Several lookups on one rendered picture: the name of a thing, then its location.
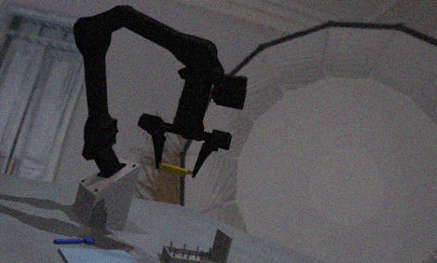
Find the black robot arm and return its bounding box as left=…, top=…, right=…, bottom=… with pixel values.
left=73, top=5, right=248, bottom=178

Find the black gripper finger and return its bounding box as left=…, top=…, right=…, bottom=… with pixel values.
left=147, top=130, right=166, bottom=169
left=192, top=143, right=218, bottom=178

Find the light blue flat mat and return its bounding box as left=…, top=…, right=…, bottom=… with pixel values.
left=58, top=247, right=139, bottom=263

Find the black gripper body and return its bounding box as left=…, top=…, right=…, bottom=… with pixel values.
left=138, top=94, right=232, bottom=150

